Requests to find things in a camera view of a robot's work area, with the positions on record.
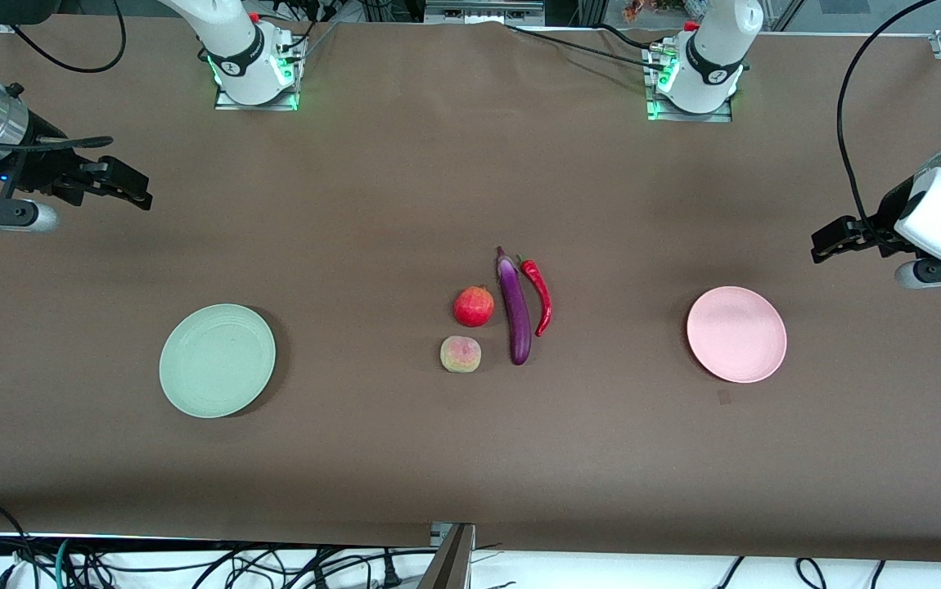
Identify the aluminium frame profile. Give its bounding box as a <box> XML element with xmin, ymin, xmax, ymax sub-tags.
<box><xmin>424</xmin><ymin>0</ymin><xmax>546</xmax><ymax>26</ymax></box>

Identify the brown table cover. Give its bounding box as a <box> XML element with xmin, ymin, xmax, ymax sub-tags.
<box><xmin>0</xmin><ymin>16</ymin><xmax>941</xmax><ymax>565</ymax></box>

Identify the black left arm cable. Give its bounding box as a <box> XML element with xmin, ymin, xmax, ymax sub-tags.
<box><xmin>836</xmin><ymin>0</ymin><xmax>941</xmax><ymax>240</ymax></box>

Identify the red chili pepper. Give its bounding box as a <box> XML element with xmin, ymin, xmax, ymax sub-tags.
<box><xmin>517</xmin><ymin>254</ymin><xmax>553</xmax><ymax>338</ymax></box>

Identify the purple eggplant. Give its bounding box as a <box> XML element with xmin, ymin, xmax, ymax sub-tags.
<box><xmin>494</xmin><ymin>245</ymin><xmax>533</xmax><ymax>366</ymax></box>

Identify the dark metal post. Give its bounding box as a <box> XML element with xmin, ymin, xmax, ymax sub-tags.
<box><xmin>417</xmin><ymin>524</ymin><xmax>476</xmax><ymax>589</ymax></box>

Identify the pink round plate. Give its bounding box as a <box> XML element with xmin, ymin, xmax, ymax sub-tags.
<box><xmin>687</xmin><ymin>286</ymin><xmax>788</xmax><ymax>384</ymax></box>

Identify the long black tabletop cable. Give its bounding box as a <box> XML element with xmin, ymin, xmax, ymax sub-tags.
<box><xmin>506</xmin><ymin>23</ymin><xmax>668</xmax><ymax>70</ymax></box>

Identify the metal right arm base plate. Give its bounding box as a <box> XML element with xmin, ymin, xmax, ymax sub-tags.
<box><xmin>214</xmin><ymin>31</ymin><xmax>302</xmax><ymax>112</ymax></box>

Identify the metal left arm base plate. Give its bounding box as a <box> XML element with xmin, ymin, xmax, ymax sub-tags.
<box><xmin>644</xmin><ymin>45</ymin><xmax>734</xmax><ymax>124</ymax></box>

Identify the pale green round plate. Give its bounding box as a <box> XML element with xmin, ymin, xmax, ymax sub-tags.
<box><xmin>159</xmin><ymin>303</ymin><xmax>277</xmax><ymax>420</ymax></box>

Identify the short black tabletop cable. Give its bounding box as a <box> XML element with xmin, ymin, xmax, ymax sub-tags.
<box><xmin>592</xmin><ymin>23</ymin><xmax>669</xmax><ymax>52</ymax></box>

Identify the red pomegranate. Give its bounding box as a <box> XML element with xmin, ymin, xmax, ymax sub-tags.
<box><xmin>452</xmin><ymin>285</ymin><xmax>496</xmax><ymax>328</ymax></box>

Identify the pink yellow peach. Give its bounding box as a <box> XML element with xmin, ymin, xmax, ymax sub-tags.
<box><xmin>439</xmin><ymin>335</ymin><xmax>483</xmax><ymax>375</ymax></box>

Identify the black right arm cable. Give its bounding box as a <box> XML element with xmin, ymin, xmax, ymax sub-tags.
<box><xmin>11</xmin><ymin>0</ymin><xmax>128</xmax><ymax>74</ymax></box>

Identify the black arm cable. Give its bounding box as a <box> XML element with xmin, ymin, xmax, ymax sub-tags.
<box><xmin>836</xmin><ymin>0</ymin><xmax>941</xmax><ymax>240</ymax></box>
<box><xmin>11</xmin><ymin>0</ymin><xmax>128</xmax><ymax>74</ymax></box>

